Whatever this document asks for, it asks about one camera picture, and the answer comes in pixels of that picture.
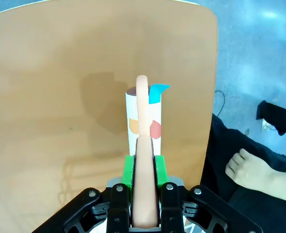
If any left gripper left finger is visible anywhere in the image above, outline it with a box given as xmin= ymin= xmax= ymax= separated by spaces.
xmin=31 ymin=155 xmax=136 ymax=233

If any person in black T-shirt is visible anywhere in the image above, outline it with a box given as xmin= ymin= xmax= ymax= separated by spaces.
xmin=200 ymin=113 xmax=286 ymax=233

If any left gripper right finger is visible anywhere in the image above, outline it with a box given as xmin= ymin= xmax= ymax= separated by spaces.
xmin=154 ymin=154 xmax=263 ymax=233

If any thin black floor cable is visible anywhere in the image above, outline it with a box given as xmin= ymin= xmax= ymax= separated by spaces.
xmin=214 ymin=90 xmax=228 ymax=117

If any peach silicone utensil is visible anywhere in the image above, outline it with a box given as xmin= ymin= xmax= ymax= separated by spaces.
xmin=132 ymin=75 xmax=158 ymax=229

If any person's right hand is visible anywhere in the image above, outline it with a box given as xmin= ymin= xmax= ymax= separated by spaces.
xmin=224 ymin=148 xmax=275 ymax=193

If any blue paper piece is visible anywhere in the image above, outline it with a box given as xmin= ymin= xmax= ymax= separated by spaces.
xmin=148 ymin=83 xmax=171 ymax=104

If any white cup with coloured patches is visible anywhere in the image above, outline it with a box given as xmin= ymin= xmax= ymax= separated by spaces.
xmin=125 ymin=86 xmax=163 ymax=156

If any black equipment base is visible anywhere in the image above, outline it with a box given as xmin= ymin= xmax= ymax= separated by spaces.
xmin=255 ymin=100 xmax=286 ymax=137

